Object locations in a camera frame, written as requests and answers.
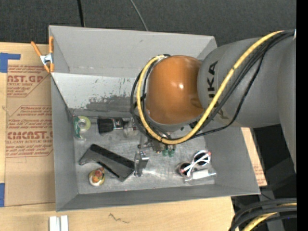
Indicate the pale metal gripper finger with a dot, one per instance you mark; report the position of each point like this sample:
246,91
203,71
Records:
141,142
140,163

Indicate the dark green flat block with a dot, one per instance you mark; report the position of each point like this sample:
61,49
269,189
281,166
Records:
113,161

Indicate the black capped dark bottle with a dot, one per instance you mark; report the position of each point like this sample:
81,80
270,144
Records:
108,125

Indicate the white sunglasses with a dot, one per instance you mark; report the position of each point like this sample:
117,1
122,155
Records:
197,161

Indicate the green and white tape roll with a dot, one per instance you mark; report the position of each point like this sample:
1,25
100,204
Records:
82,125

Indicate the grey metal bin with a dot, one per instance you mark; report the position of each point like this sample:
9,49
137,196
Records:
149,56

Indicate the brown cardboard board red print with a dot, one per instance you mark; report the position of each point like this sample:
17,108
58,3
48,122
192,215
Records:
26,157

